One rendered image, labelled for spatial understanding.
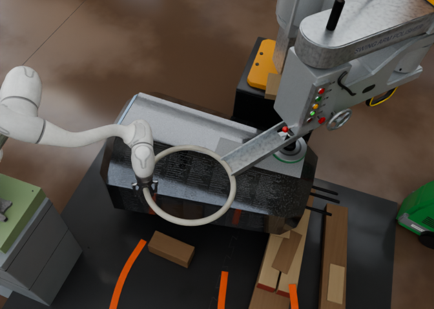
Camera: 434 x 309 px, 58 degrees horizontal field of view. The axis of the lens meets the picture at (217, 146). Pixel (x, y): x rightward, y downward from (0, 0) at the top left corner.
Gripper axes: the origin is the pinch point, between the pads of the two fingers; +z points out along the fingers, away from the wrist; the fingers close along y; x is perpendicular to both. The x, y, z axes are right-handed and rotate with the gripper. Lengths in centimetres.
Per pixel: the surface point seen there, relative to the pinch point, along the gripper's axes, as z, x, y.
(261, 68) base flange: -1, 89, 93
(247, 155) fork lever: -12, 10, 57
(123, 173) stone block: 19.5, 29.1, -10.4
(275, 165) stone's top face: -2, 6, 75
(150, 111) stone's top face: 0, 59, 11
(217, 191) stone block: 14.0, 4.1, 41.5
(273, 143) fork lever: -17, 12, 72
